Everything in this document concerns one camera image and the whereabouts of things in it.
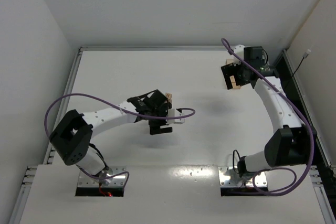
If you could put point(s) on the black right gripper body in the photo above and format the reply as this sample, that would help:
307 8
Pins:
228 74

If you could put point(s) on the clear plastic block container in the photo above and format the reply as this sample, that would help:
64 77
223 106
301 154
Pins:
232 78

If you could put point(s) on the wood block with bars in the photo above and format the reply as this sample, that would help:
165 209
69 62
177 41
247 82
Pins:
168 95

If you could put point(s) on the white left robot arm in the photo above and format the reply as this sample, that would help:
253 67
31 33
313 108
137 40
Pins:
72 136

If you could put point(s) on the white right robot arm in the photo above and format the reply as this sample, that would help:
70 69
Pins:
291 142

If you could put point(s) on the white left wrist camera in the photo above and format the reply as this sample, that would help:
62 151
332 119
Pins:
174 117

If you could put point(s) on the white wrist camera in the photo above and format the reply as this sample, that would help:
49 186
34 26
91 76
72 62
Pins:
239 51
174 117

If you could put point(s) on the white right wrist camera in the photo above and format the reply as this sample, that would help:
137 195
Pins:
239 51

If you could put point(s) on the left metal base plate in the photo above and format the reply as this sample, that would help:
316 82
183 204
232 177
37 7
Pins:
112 177

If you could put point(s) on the metal base plate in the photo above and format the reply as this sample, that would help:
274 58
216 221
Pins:
229 179
112 177

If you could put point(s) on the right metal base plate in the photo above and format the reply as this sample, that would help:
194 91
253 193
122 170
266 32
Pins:
229 179

